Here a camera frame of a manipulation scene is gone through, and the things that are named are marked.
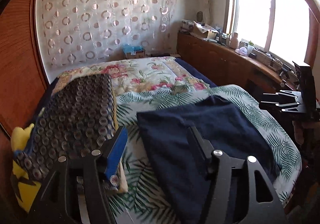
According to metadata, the navy blue printed t-shirt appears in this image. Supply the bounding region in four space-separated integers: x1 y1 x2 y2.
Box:
136 95 280 224

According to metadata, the palm leaf print bedsheet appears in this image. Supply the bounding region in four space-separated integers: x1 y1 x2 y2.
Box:
107 84 303 224

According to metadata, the pale pink jug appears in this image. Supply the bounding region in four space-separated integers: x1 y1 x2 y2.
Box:
230 32 240 49

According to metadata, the stack of small boxes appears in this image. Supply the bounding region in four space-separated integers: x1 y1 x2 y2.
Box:
180 20 193 33

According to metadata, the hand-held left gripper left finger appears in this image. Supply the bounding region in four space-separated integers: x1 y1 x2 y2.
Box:
27 126 128 224

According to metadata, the long wooden cabinet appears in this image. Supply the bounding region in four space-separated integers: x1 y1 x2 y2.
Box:
177 32 300 94

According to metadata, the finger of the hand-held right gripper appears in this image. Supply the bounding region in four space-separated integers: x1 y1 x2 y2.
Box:
262 90 302 102
259 101 300 114

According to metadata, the cardboard box with blue contents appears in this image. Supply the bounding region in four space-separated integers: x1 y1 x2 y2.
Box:
122 44 146 59

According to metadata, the floral quilt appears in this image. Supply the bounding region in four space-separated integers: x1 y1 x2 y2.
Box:
51 56 210 97

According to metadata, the sheer circle pattern curtain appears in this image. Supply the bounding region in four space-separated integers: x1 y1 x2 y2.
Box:
36 0 178 68

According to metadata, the open cardboard box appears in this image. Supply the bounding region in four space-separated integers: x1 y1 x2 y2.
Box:
191 23 218 39

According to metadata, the window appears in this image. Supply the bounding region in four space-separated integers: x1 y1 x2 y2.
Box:
226 0 320 69

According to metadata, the wooden wardrobe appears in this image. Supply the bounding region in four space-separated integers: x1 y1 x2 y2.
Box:
0 0 50 134

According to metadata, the dark circle-patterned pillow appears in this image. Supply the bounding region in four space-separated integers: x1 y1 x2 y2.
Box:
12 73 129 193

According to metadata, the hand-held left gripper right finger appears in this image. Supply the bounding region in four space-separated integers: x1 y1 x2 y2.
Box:
187 126 288 224

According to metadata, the yellow and black cushion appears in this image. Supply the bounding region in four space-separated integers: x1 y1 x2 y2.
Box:
10 123 44 213

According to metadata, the navy blue blanket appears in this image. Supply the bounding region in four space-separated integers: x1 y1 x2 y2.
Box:
179 58 218 88

